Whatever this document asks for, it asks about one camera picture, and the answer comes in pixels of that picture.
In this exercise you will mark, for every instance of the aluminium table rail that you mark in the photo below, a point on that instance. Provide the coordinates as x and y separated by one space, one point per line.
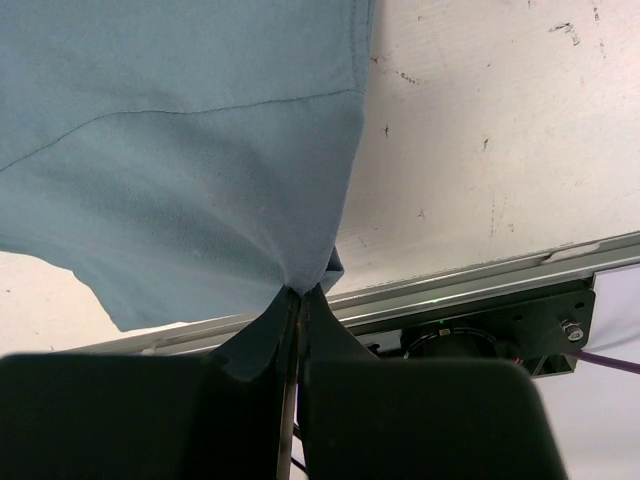
379 303

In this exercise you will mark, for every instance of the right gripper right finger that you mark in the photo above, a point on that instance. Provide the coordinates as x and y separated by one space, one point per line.
362 417

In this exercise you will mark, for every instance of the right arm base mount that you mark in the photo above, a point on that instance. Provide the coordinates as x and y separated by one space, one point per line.
537 329

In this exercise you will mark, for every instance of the blue-grey t-shirt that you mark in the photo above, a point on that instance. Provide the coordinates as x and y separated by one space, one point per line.
184 159

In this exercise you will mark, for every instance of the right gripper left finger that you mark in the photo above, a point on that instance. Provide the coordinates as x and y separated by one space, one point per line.
226 414

